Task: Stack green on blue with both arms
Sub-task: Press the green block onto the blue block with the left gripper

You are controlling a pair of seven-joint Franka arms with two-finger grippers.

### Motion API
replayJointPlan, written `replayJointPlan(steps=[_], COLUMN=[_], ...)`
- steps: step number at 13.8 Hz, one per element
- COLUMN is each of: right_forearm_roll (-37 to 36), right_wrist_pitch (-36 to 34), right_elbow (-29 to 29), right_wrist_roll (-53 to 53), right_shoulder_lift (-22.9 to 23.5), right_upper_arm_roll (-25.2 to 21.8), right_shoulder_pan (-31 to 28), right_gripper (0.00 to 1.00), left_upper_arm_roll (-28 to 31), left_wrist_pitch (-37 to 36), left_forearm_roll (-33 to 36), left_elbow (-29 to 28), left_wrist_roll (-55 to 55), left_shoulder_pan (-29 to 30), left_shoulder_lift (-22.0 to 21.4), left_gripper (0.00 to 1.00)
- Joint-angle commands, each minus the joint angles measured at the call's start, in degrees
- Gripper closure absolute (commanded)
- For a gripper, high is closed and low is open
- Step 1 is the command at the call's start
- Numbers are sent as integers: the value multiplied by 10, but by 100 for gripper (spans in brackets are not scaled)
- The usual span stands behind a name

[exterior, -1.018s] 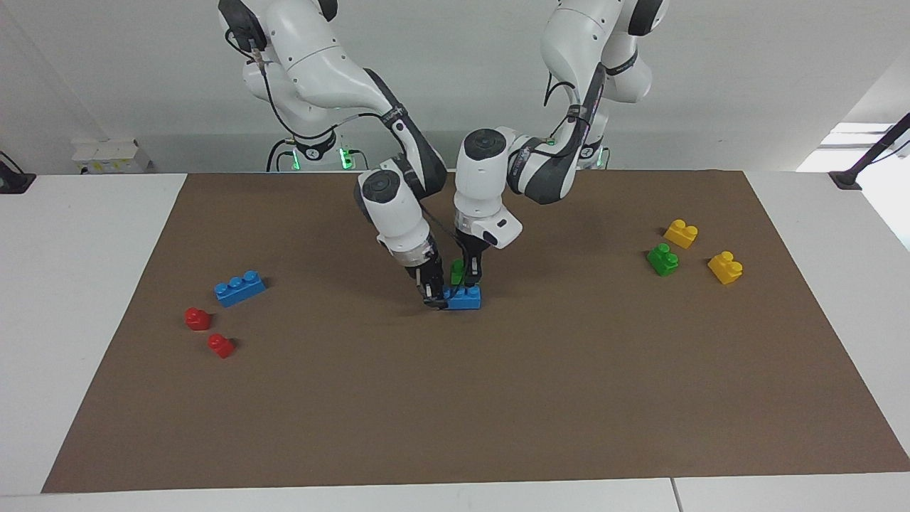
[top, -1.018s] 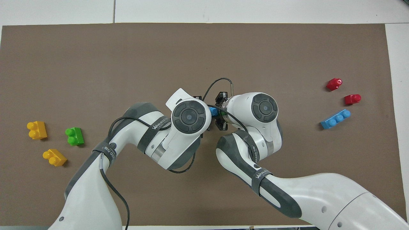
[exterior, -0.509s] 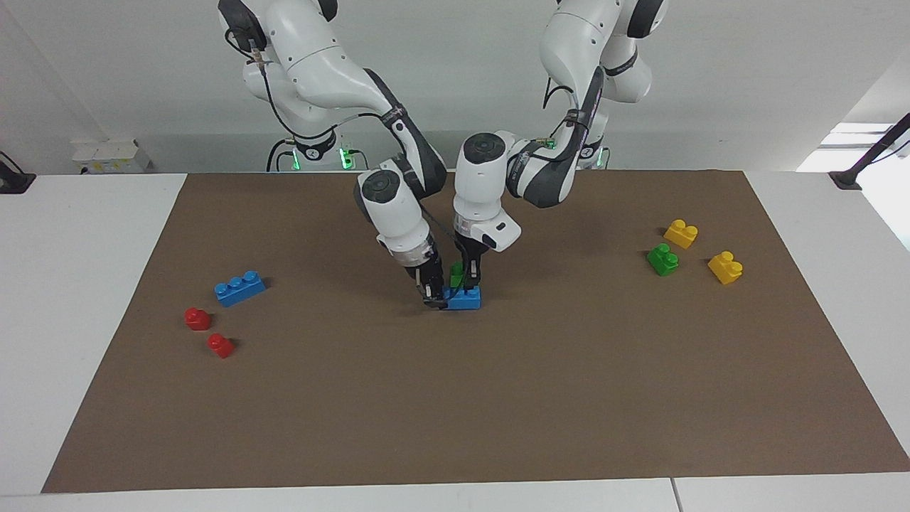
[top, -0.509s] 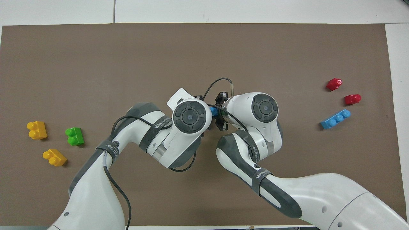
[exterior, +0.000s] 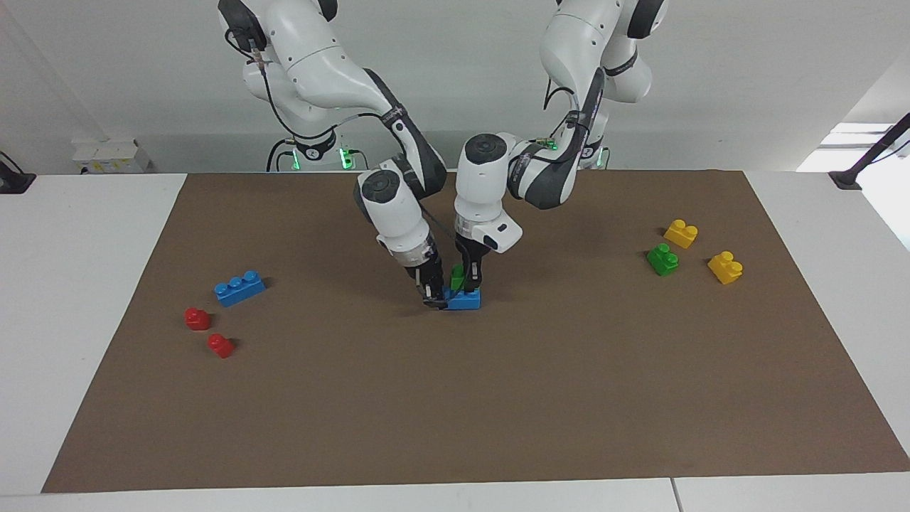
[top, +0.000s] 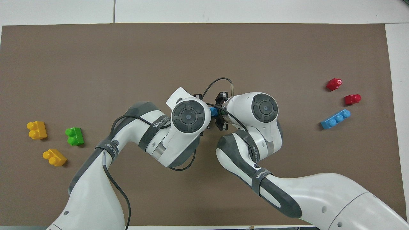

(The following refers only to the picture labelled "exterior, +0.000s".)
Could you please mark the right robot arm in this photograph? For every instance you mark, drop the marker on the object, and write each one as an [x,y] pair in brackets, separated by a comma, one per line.
[320,67]

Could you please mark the yellow toy brick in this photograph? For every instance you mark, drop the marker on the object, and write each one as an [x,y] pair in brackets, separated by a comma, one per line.
[680,233]
[725,268]

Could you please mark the short blue toy brick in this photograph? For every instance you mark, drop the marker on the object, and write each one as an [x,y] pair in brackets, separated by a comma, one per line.
[464,300]

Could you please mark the white wall box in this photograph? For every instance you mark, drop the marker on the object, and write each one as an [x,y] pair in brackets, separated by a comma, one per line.
[110,156]

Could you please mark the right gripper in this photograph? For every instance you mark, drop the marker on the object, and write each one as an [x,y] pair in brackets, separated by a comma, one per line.
[421,269]

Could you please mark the green toy brick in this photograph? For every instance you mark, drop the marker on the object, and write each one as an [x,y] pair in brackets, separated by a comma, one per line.
[457,276]
[662,260]

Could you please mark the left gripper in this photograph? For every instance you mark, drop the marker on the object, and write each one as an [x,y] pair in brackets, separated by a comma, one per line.
[474,256]

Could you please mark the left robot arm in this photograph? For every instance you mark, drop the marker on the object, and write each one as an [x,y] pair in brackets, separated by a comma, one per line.
[569,43]

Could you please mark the red toy brick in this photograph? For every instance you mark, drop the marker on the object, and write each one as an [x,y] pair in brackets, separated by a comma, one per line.
[221,345]
[197,318]

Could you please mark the long blue toy brick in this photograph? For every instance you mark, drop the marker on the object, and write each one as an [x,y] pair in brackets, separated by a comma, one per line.
[239,287]

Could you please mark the black stand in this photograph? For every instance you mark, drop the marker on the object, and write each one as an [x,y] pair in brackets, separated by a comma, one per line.
[14,179]
[871,153]

